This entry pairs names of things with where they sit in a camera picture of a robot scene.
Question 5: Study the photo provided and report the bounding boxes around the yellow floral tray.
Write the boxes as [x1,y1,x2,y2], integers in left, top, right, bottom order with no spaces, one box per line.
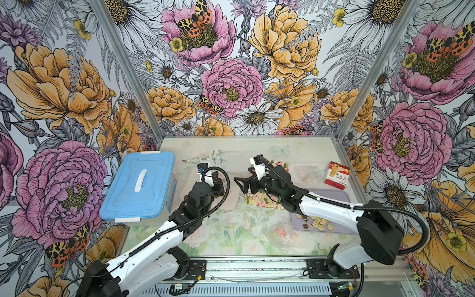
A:
[244,158,290,211]

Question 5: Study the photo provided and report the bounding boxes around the bag of mixed snacks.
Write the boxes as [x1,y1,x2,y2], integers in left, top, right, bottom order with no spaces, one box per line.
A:
[263,223,308,254]

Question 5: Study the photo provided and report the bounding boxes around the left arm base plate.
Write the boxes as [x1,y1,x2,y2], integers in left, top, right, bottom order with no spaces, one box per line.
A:
[172,259,207,281]

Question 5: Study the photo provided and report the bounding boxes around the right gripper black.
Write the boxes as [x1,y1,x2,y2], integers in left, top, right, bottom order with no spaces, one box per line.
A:
[234,169,283,199]

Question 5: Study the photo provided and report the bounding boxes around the pile of flower biscuits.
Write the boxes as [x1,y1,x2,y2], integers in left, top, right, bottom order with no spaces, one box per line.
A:
[291,214,335,232]

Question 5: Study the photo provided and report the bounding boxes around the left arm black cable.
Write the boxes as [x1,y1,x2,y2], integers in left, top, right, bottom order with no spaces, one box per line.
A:
[125,166,231,261]

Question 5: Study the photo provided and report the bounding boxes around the beige plastic tray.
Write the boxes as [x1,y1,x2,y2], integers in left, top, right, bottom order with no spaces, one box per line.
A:
[179,171,242,212]

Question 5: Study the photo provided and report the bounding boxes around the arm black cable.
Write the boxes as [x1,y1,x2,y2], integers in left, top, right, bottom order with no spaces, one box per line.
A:
[259,155,429,256]
[125,166,231,261]

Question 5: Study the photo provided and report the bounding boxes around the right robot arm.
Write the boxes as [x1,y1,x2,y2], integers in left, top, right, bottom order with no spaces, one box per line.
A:
[234,155,403,269]

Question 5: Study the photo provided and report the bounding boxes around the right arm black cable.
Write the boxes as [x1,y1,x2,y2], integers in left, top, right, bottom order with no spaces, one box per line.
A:
[259,155,429,256]

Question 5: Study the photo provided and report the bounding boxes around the metal scissors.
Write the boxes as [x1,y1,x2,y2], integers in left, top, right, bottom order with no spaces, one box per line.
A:
[182,149,223,165]

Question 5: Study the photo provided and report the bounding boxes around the red white small box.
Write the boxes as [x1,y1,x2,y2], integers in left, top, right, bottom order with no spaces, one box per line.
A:
[324,162,350,190]

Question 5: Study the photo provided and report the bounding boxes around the blue lidded storage box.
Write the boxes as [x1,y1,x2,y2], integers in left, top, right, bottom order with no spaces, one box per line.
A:
[100,151,176,226]

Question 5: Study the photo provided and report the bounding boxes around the lavender plastic tray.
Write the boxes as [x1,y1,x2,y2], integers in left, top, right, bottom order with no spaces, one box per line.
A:
[310,189,356,235]

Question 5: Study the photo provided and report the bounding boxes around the aluminium front rail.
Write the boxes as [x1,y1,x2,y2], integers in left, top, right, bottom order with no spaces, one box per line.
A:
[191,256,413,283]

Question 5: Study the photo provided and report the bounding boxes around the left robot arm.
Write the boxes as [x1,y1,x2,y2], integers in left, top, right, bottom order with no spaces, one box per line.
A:
[76,163,231,297]

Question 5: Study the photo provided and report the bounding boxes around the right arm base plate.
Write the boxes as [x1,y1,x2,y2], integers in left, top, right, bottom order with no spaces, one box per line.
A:
[304,258,360,279]

